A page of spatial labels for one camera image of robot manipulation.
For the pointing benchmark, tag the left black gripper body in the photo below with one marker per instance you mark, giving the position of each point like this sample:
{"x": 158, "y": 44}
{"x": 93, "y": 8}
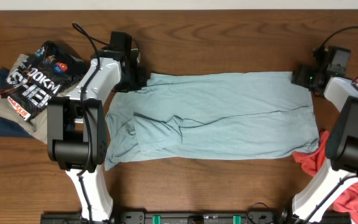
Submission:
{"x": 138, "y": 78}

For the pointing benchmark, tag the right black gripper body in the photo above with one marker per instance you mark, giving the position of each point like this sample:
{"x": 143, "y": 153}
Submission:
{"x": 306, "y": 77}

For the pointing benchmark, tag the light blue t-shirt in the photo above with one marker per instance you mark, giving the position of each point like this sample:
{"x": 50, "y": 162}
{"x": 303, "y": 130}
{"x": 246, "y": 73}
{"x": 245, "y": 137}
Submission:
{"x": 226, "y": 116}

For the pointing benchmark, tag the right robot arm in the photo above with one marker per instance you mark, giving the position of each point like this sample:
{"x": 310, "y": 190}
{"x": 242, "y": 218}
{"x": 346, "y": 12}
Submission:
{"x": 340, "y": 168}

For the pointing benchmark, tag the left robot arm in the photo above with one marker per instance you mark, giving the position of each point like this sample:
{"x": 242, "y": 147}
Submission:
{"x": 77, "y": 135}

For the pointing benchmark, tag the black printed folded shirt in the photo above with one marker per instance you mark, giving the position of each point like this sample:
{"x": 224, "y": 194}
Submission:
{"x": 40, "y": 77}

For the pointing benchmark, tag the navy blue folded garment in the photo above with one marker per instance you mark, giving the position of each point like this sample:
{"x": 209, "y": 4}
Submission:
{"x": 9, "y": 128}

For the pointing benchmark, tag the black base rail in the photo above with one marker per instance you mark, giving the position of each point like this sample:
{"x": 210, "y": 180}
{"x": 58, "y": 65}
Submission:
{"x": 253, "y": 215}

